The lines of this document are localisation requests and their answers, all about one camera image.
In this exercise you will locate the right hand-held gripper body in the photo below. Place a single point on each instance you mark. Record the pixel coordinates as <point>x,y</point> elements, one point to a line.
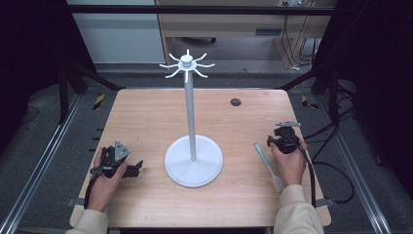
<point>287,143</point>

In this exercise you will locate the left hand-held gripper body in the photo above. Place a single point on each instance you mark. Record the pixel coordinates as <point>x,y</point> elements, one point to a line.
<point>120,152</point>

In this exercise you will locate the person's right hand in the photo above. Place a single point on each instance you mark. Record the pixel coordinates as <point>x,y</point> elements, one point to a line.
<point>290,167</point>

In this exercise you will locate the person's left hand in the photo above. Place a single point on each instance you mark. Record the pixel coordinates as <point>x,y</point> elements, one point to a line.
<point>103,190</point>

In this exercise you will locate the black yellow tape strip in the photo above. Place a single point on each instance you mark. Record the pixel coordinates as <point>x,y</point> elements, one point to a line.
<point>99,101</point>
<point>307,102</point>

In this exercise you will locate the dark round table grommet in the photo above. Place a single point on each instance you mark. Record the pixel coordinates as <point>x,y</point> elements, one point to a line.
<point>235,102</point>

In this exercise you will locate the white hook stand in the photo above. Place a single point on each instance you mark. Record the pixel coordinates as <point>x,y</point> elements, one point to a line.
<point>191,117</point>

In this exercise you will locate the black curtain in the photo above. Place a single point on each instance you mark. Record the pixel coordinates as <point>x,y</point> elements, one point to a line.
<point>376,81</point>
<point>30,58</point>

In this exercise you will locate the white cabinet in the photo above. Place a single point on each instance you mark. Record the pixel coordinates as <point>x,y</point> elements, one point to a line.
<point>120,39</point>

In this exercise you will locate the wooden background desk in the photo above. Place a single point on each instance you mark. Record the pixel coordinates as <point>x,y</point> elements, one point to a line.
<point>220,26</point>

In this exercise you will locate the black horizontal bar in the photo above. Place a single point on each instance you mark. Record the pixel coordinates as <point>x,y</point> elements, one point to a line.
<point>201,10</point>

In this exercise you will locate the grey table edge bracket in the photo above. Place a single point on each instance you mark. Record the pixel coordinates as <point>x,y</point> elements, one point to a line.
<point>325,202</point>
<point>75,202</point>

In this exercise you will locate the black metal stand frame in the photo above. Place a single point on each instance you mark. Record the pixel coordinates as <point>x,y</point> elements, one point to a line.
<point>332,94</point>
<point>65,91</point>

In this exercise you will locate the aluminium floor rail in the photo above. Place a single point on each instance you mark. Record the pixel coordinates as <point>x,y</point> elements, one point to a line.
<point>354,169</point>
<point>39,165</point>

